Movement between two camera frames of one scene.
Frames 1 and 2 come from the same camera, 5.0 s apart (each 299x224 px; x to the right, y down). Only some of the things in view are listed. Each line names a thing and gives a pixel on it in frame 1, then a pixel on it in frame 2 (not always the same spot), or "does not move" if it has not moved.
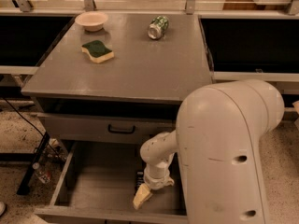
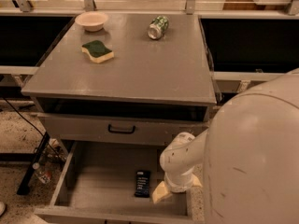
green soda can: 157,26 does not move
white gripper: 156,182 -> 177,186
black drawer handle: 121,132 does not move
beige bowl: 92,21 does not move
